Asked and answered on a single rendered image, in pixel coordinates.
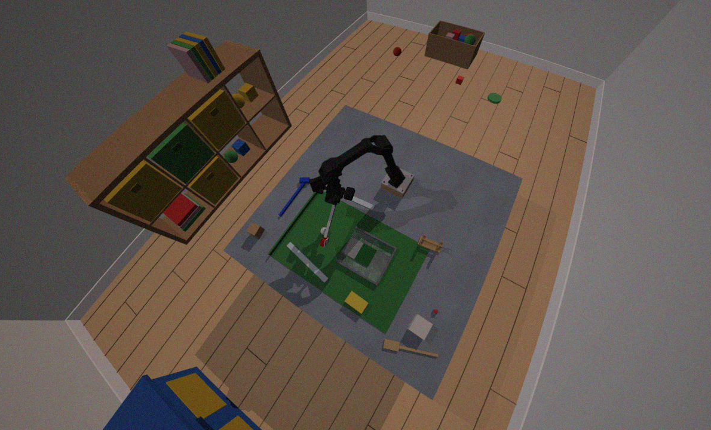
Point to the blue golf putter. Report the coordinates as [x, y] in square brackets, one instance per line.
[303, 181]

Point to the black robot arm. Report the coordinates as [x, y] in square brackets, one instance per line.
[331, 168]

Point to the brown wooden plank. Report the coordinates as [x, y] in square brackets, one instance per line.
[394, 345]

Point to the green flat mat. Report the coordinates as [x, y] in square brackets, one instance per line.
[386, 298]

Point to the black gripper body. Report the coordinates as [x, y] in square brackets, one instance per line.
[348, 193]

